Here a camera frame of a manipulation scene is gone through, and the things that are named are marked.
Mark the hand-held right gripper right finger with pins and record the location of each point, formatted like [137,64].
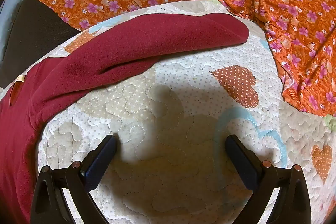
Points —
[244,164]

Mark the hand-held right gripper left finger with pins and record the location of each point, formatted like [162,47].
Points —
[97,164]

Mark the maroon fleece garment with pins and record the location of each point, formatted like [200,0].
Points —
[131,40]

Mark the quilted heart print blanket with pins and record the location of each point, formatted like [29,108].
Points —
[170,161]

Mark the black mat with grey edge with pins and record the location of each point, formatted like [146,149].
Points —
[31,29]

